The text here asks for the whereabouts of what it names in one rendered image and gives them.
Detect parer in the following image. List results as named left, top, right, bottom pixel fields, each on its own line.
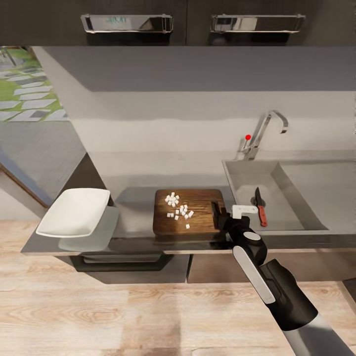
left=256, top=187, right=267, bottom=227

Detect bowl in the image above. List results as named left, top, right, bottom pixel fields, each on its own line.
left=36, top=188, right=110, bottom=238

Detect cutting board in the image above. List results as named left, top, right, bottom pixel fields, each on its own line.
left=153, top=189, right=228, bottom=235

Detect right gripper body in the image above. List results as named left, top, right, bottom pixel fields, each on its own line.
left=217, top=214, right=250, bottom=235

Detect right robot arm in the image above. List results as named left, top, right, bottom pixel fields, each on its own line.
left=217, top=205, right=356, bottom=356

